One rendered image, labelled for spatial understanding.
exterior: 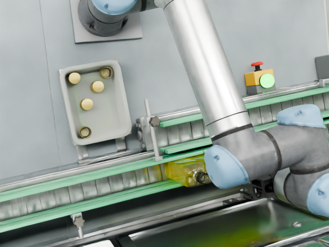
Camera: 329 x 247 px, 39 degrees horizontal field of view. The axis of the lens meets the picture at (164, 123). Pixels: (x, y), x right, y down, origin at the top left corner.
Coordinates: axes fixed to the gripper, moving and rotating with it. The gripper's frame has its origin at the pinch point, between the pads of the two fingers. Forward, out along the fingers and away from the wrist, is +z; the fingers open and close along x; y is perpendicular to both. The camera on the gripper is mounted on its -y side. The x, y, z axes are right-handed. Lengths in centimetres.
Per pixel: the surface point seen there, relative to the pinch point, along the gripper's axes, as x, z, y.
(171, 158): -3.7, 18.8, 13.8
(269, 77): -19.6, 29.9, -25.8
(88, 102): -23, 34, 31
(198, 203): 15.3, 36.3, 3.2
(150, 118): -15.7, 18.5, 17.7
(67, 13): -50, 40, 31
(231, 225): 12.9, 2.0, 6.9
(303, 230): 12.3, -15.1, -2.3
